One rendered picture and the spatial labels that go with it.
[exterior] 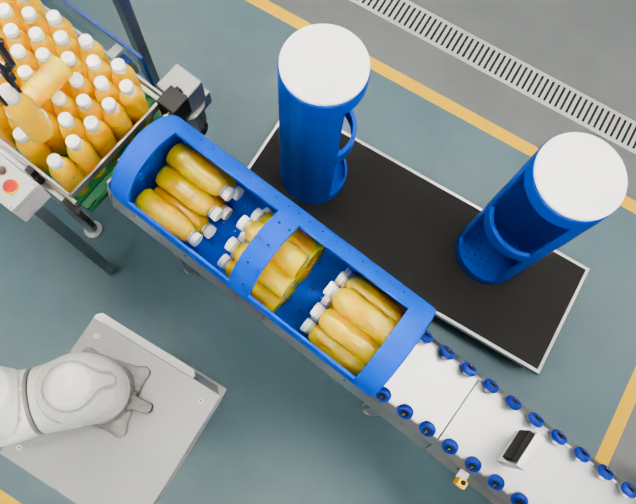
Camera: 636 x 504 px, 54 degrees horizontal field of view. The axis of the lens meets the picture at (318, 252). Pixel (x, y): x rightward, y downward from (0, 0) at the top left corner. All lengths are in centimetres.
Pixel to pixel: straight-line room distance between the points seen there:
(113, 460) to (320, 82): 119
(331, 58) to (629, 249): 180
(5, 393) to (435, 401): 109
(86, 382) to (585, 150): 150
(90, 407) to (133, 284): 145
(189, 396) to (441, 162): 182
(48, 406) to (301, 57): 120
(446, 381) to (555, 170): 69
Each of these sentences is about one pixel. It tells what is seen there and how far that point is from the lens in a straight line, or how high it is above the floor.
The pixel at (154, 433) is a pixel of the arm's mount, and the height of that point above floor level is 108.
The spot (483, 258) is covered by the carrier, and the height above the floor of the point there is 16.
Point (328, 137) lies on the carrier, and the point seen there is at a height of 82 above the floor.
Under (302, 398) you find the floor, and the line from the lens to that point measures 272.
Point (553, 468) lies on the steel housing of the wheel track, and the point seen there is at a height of 93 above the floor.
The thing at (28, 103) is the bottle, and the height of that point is 130.
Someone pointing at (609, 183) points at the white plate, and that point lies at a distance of 203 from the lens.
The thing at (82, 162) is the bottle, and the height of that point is 103.
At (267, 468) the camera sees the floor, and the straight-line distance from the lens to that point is 273.
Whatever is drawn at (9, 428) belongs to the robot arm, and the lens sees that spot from 154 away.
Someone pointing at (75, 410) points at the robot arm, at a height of 133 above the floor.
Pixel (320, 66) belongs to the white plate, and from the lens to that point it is 197.
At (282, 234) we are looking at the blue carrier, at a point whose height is 123.
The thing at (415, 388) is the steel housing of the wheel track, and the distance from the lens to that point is 183.
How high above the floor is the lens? 272
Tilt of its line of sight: 75 degrees down
